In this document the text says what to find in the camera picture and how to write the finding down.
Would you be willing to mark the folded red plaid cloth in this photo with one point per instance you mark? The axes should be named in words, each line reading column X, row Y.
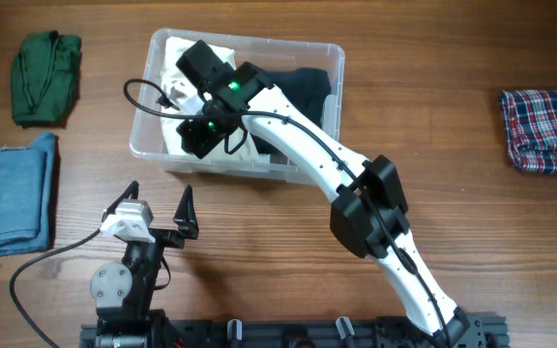
column 530, row 125

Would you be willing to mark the cream white cloth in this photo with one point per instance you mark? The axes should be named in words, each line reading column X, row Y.
column 171, row 74

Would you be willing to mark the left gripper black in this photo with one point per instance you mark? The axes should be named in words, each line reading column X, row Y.
column 186, row 220

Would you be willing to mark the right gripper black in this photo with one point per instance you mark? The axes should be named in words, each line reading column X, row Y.
column 192, row 138

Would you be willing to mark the folded green cloth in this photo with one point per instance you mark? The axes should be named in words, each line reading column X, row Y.
column 45, row 77

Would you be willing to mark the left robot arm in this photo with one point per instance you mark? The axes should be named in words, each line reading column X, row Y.
column 123, row 290

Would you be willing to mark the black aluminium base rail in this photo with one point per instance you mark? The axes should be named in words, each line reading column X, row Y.
column 383, row 332

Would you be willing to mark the clear plastic storage container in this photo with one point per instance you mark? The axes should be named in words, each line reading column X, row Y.
column 147, row 140

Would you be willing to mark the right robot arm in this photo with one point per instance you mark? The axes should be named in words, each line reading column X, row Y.
column 368, row 204

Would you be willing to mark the folded blue denim jeans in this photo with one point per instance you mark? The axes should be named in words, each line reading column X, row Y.
column 25, row 191

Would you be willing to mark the black cloth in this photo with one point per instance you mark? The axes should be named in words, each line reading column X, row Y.
column 306, row 89

